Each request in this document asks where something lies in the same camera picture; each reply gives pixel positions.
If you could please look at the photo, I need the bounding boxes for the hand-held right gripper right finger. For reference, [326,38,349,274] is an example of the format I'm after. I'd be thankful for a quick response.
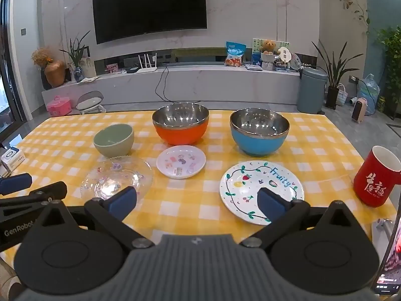
[240,187,361,251]

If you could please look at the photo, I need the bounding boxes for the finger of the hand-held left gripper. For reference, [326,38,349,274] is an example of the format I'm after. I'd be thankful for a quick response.
[0,181,67,217]
[0,173,32,195]

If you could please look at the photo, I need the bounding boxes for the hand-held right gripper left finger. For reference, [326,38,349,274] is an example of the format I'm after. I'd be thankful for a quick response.
[34,186,155,251]

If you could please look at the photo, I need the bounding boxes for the clear glass plate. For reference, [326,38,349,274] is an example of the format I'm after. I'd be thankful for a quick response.
[81,157,153,201]

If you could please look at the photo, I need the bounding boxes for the white fruit-print plate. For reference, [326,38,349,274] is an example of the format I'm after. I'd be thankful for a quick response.
[220,161,305,225]

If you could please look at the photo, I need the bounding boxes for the green ceramic bowl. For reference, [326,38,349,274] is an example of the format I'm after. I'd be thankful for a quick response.
[93,123,135,158]

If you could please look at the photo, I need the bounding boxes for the small white sticker plate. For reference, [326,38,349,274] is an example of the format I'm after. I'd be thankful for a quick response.
[156,145,207,180]

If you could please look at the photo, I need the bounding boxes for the blue steel bowl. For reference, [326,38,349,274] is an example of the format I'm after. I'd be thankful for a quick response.
[230,108,290,157]

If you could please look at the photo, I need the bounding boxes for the orange steel bowl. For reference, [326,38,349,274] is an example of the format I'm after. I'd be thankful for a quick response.
[152,102,210,146]

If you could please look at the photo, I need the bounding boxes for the small white box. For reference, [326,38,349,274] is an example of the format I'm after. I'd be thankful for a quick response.
[0,147,26,173]

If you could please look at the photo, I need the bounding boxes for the yellow checked tablecloth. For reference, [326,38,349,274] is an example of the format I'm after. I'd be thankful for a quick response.
[0,110,398,259]

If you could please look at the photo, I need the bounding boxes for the pink storage box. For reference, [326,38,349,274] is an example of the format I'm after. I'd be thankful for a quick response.
[46,96,72,115]

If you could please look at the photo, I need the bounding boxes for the grey baby rocker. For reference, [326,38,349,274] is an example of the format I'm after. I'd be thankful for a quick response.
[75,90,106,115]

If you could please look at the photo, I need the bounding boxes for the red mug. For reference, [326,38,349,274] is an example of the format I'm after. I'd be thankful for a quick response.
[353,146,401,208]

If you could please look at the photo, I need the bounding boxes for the white phone stand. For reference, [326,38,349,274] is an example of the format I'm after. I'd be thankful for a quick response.
[371,218,393,254]

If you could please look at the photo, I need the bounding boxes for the grey-blue trash can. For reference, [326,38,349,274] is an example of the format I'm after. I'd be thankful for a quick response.
[296,67,328,114]

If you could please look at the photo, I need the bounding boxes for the copper vase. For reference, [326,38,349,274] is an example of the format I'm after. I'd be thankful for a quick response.
[44,60,66,87]

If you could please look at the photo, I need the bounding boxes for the potted plant in black pot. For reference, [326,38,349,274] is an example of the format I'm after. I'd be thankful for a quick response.
[312,39,361,110]

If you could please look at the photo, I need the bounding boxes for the plant in blue vase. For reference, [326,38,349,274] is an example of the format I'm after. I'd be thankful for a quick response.
[59,31,91,83]

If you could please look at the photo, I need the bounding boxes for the pink space heater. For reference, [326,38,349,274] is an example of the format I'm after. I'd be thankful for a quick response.
[351,97,368,123]

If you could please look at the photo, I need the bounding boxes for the dried flowers in black vase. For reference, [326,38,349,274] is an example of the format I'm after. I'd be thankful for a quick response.
[31,48,54,90]

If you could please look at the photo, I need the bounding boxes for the woven basket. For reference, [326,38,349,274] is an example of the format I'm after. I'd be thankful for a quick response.
[335,83,349,106]

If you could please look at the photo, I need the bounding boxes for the sliding glass door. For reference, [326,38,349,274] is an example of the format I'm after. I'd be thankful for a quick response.
[0,0,27,132]

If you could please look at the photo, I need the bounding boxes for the white printed card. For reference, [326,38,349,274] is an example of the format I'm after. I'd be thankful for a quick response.
[80,57,96,79]

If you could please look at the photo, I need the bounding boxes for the white router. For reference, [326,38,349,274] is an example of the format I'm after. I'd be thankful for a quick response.
[136,54,157,74]

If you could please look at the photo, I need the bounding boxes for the white marble television console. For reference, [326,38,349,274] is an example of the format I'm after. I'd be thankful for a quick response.
[42,64,301,113]

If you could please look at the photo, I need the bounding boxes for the smartphone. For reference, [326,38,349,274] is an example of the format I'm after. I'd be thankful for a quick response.
[371,210,401,297]

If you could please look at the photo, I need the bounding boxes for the teddy bear bouquet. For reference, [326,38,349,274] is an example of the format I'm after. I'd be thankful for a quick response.
[259,39,281,70]

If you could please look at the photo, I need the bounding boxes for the blue water jug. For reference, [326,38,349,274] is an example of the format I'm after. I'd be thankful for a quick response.
[357,73,381,115]

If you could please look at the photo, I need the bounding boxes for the blue snack bag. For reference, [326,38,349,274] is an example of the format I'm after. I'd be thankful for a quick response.
[224,41,246,67]

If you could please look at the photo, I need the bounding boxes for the green picture board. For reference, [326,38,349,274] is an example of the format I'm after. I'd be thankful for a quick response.
[252,38,290,66]

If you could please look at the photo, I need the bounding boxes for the large leafy green plant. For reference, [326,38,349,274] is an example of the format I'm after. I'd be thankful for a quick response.
[374,27,401,120]

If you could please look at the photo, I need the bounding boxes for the black flat television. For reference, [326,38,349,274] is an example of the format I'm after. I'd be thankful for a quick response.
[92,0,208,45]

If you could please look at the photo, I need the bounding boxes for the black cable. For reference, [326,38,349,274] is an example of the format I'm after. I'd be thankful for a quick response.
[155,63,170,102]

